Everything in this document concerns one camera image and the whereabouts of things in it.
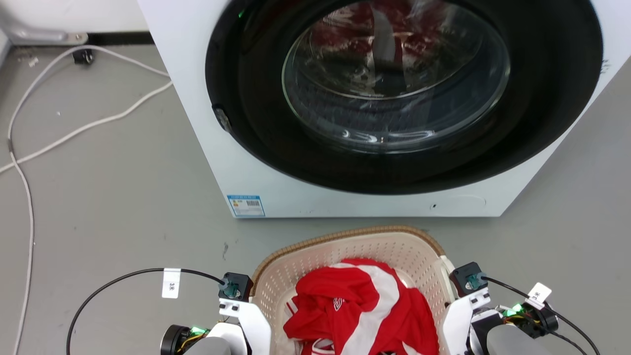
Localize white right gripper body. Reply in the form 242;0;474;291
440;288;493;355

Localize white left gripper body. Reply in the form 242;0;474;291
219;298;272;355

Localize beige perforated laundry basket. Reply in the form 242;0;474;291
250;226;455;355

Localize red laundry inside drum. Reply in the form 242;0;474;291
310;0;444;57

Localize red white striped jersey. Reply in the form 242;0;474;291
283;258;440;355

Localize blue white energy sticker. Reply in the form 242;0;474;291
227;195;266;217

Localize grey door latch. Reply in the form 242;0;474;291
212;104;232;133

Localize white washing machine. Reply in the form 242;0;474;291
137;0;631;219

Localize black round washer door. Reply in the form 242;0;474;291
205;0;604;195

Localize white paper cable tag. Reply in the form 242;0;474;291
526;282;552;305
162;268;181;299

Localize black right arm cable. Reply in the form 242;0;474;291
482;277;601;355

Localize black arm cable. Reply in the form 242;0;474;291
482;277;601;355
66;268;225;355

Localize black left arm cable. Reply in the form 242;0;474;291
66;268;225;355

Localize thick white power cable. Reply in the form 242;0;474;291
0;80;174;174

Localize long thin white cable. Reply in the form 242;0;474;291
7;45;171;355

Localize white cabinet with metal bracket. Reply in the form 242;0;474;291
0;0;149;46

